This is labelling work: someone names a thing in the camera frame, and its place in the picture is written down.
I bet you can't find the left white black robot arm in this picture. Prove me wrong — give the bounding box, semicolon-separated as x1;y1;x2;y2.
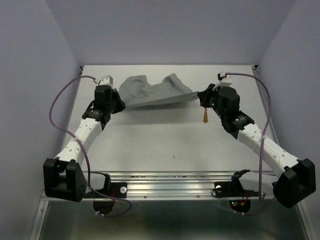
43;83;125;202

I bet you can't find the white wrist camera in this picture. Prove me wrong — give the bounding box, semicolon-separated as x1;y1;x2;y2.
98;75;113;87
212;72;233;91

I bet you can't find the grey cloth napkin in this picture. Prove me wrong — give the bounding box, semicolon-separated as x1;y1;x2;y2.
118;73;198;108

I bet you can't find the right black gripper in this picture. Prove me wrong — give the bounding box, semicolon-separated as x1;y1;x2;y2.
198;84;226;120

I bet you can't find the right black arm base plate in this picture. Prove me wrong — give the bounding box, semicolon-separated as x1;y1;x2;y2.
211;169;258;198

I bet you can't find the aluminium right side rail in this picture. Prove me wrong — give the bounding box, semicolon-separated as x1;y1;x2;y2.
251;64;291;176

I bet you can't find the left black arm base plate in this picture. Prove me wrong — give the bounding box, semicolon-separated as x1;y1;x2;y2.
90;171;128;199

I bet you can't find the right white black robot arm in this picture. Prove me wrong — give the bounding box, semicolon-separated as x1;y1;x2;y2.
197;84;316;208

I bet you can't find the gold knife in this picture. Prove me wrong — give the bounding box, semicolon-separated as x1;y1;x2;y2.
203;107;209;124

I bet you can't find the aluminium front rail frame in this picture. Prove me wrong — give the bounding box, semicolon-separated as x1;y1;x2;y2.
30;171;315;240

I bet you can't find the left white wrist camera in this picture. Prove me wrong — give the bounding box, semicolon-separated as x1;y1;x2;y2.
98;75;113;87

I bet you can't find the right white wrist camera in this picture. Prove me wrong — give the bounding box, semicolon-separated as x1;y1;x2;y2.
212;72;233;91

